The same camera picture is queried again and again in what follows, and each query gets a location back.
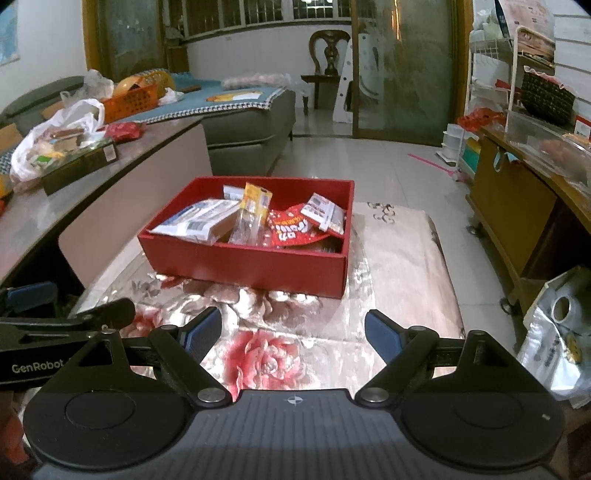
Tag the printed cardboard box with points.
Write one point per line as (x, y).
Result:
(526, 23)

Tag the silver bag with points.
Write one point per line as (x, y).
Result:
(549, 341)

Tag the white plastic container stack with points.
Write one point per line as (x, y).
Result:
(452, 143)

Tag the orange barcode-label snack packet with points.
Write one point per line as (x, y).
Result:
(323, 210)

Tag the yellow orange bag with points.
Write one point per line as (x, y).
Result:
(138, 81)

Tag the orange basket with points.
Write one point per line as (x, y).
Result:
(131, 104)

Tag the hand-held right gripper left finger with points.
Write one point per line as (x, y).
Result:
(203, 332)

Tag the blue wall poster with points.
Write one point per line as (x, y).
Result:
(7, 32)

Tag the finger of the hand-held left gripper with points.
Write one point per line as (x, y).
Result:
(30, 297)
(92, 316)

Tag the clear plastic container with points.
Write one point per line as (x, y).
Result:
(545, 134)

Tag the white plastic bag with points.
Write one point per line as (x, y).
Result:
(55, 138)

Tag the sliding glass door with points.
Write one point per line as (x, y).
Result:
(411, 69)

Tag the wooden cabinet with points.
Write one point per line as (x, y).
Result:
(512, 207)

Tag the floral cloth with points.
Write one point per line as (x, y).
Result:
(401, 286)

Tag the clear packet with yellow label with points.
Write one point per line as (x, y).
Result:
(256, 198)

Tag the pink fly swatter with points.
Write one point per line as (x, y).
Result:
(434, 165)

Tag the grey coffee table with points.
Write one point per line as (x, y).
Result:
(92, 198)

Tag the orange red bag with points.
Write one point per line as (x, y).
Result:
(480, 120)

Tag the wood-framed glass panel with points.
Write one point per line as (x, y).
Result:
(134, 37)

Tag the red snack packet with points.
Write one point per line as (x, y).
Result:
(295, 228)

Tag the white board with holes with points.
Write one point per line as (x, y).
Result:
(346, 83)

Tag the white crumpled bag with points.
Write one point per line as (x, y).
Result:
(171, 96)

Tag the red box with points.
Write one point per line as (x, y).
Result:
(240, 270)

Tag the long clear cracker packet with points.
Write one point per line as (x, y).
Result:
(203, 219)

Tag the grey sofa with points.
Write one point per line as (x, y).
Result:
(249, 124)

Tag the dark wicker basket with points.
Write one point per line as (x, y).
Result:
(547, 94)

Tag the red patterned packet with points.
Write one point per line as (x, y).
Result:
(124, 130)

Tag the clear plastic bag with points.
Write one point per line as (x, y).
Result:
(258, 81)

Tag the dark green box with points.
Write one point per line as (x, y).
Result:
(78, 166)

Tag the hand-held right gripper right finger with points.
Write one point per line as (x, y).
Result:
(385, 334)

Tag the wooden chair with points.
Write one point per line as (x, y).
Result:
(328, 46)

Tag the blue blanket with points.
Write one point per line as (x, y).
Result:
(207, 99)

